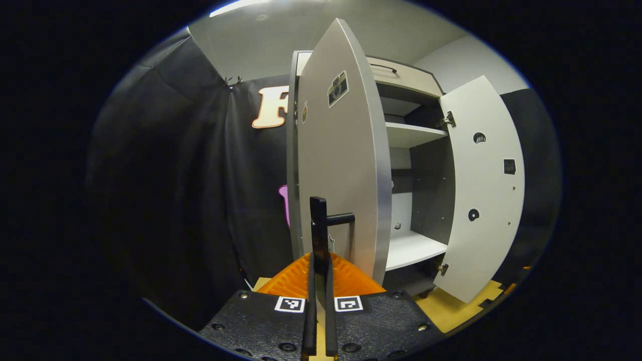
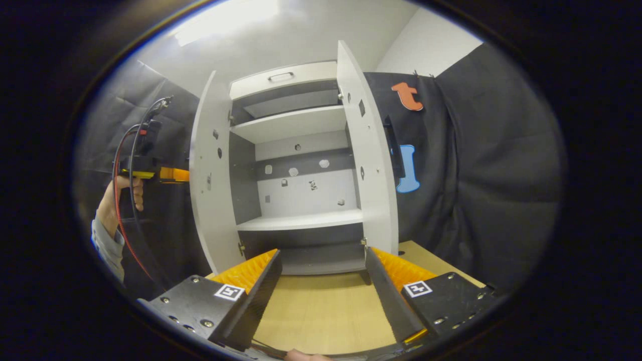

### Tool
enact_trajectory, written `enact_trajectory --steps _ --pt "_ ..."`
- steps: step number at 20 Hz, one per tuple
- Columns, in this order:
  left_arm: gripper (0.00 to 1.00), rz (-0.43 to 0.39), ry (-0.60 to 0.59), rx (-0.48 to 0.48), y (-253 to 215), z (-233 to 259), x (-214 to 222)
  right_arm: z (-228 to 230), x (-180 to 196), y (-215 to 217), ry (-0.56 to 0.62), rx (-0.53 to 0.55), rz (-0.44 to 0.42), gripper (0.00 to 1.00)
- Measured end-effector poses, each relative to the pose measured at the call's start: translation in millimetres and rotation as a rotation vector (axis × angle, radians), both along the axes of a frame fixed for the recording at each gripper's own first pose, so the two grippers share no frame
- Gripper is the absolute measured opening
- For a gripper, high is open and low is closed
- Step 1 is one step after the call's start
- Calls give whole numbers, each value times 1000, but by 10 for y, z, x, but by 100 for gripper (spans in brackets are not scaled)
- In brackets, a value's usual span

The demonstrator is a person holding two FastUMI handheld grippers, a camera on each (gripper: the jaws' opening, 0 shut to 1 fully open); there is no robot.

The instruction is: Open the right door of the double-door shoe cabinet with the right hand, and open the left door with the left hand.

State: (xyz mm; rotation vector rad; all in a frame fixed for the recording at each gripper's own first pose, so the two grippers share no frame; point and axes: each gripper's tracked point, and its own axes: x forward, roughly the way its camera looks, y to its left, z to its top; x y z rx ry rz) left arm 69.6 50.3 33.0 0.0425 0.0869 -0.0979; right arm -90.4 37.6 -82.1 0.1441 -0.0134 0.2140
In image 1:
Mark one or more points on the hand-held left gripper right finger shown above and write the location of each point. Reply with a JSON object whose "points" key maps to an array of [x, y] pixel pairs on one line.
{"points": [[330, 331]]}

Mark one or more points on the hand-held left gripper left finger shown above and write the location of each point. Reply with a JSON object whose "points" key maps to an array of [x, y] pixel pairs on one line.
{"points": [[310, 331]]}

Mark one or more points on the camera-sticker white cabinet door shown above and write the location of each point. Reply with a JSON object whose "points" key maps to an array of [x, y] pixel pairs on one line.
{"points": [[346, 165]]}

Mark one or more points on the white double-door shoe cabinet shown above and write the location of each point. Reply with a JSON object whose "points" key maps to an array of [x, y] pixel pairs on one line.
{"points": [[431, 190]]}

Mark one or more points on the headphone-sticker white cabinet door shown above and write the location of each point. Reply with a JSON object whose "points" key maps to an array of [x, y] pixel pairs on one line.
{"points": [[481, 190]]}

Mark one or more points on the white cabinet shelf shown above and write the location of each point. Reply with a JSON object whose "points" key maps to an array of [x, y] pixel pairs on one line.
{"points": [[411, 248], [409, 134]]}

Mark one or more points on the metal door hinge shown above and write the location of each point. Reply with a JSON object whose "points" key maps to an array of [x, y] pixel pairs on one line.
{"points": [[449, 120], [443, 268]]}

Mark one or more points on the white cabinet drawer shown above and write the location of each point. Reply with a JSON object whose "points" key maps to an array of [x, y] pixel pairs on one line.
{"points": [[411, 77]]}

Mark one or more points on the black backdrop cloth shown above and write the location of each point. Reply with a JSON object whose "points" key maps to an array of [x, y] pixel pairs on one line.
{"points": [[175, 175]]}

